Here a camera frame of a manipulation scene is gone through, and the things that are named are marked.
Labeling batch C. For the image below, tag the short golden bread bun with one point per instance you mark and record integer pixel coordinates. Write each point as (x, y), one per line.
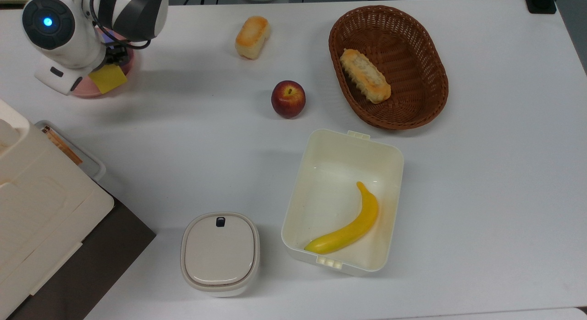
(252, 37)

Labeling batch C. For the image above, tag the small white lidded bin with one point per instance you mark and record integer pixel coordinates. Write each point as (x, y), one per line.
(220, 253)

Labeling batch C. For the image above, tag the cream open plastic box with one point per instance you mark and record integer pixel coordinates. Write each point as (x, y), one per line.
(330, 191)

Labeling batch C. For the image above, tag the pink plate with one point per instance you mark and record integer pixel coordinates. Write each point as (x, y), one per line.
(85, 90)

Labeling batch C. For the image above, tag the long ridged bread loaf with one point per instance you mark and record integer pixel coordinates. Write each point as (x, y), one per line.
(365, 76)

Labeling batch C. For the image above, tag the brown wicker basket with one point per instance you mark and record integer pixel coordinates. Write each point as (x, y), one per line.
(412, 95)

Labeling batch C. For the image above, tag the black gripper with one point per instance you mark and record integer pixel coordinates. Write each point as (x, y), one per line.
(117, 54)

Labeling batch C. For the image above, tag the yellow banana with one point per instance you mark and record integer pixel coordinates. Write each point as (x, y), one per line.
(353, 230)

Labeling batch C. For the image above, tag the red apple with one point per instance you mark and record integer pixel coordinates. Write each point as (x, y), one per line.
(288, 99)

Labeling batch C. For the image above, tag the black camera stand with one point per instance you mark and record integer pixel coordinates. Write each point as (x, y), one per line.
(541, 2)

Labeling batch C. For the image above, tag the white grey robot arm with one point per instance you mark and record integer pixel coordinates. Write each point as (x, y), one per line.
(69, 35)

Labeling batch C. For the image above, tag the yellow cube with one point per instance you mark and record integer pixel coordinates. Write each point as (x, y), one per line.
(109, 79)

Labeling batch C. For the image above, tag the dark brown drawer box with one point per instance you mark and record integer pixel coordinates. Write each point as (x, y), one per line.
(105, 260)

